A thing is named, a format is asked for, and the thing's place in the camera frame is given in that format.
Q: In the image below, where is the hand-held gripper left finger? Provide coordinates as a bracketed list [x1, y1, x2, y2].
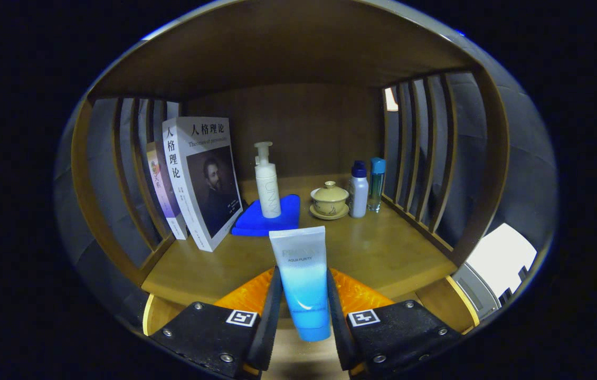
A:
[143, 267, 284, 378]

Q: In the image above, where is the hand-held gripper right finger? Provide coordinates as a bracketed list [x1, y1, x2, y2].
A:
[326, 268, 462, 376]

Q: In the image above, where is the blue cosmetic tube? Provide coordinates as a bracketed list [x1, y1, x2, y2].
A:
[269, 226, 331, 343]

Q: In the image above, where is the wooden countertop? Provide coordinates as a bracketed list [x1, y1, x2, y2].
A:
[141, 174, 458, 307]

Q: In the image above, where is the wooden cabinet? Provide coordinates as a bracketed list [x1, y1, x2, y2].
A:
[71, 0, 510, 296]

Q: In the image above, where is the blue folded cloth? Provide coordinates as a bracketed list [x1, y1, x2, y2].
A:
[231, 194, 301, 237]

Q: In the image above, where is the yellow lidded teacup with saucer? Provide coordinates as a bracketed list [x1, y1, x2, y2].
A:
[309, 181, 350, 221]

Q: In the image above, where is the white pump bottle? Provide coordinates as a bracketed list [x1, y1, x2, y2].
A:
[254, 141, 282, 219]

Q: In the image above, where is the white bottle with blue cap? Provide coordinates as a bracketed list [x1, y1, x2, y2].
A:
[350, 160, 369, 219]

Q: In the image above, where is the teal glass bottle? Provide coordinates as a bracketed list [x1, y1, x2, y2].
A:
[368, 157, 386, 213]

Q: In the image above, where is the white book with portrait cover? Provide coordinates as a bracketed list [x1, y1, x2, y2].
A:
[162, 117, 243, 252]

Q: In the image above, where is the purple book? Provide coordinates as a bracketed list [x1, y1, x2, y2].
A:
[145, 141, 188, 241]

